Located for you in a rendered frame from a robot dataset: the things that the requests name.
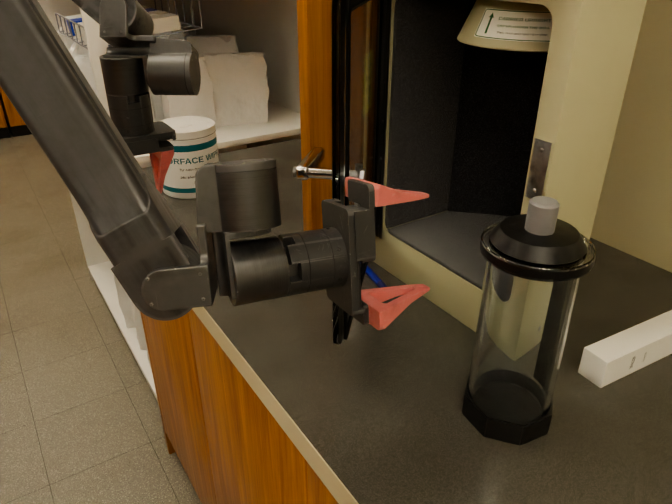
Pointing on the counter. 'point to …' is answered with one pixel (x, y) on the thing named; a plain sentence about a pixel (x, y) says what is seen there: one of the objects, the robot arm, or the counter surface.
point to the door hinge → (383, 106)
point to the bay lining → (457, 116)
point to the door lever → (312, 166)
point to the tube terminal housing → (612, 48)
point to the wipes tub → (189, 153)
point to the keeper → (538, 168)
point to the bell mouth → (508, 26)
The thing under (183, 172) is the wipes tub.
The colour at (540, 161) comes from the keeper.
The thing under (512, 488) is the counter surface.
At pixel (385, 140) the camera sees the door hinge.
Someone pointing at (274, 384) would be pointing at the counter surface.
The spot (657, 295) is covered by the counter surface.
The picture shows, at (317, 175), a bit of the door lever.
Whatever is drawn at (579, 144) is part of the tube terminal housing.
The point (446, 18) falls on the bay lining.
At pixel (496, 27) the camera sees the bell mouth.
